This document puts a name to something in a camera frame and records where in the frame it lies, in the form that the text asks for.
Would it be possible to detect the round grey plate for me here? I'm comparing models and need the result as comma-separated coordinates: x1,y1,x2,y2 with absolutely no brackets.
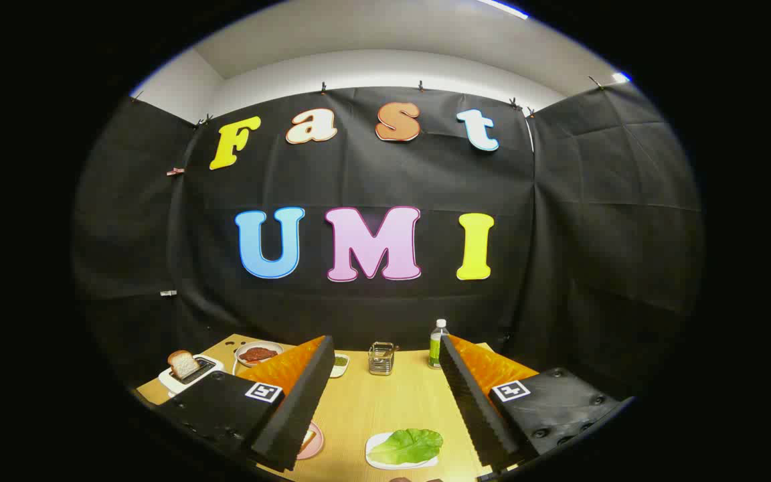
234,341,284,368

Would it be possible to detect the plain toast bread slice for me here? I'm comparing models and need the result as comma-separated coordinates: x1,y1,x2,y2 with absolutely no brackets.
167,349,201,381

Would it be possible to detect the green label water bottle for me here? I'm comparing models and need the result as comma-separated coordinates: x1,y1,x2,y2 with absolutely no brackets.
428,319,450,370

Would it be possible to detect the green lettuce leaf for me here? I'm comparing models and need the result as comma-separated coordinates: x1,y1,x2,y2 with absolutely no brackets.
375,428,444,465

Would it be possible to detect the white toaster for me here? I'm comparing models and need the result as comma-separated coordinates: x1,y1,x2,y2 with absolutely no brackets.
158,355,226,396

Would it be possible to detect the pink plate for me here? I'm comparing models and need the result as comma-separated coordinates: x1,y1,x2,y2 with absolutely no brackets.
295,420,325,461

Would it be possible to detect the black backdrop cloth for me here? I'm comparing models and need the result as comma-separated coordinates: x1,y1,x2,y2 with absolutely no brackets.
71,84,704,402

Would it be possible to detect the white square plate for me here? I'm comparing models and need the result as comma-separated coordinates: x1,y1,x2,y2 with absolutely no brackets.
365,432,440,470

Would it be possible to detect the metal wire utensil holder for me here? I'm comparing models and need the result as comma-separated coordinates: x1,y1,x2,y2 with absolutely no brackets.
368,341,396,376

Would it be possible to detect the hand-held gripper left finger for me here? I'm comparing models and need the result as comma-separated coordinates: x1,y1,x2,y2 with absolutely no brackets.
155,335,337,473

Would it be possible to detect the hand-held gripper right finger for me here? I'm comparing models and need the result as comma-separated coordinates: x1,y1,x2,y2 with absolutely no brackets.
438,333,632,473

